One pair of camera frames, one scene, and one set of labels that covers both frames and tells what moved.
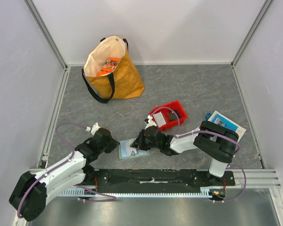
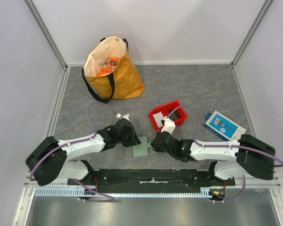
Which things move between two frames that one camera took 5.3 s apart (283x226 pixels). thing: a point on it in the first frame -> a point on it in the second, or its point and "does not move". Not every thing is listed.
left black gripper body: [107, 148] -> [126, 140]
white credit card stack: [159, 119] does not move
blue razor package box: [219, 119] does not move
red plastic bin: [173, 113] does not move
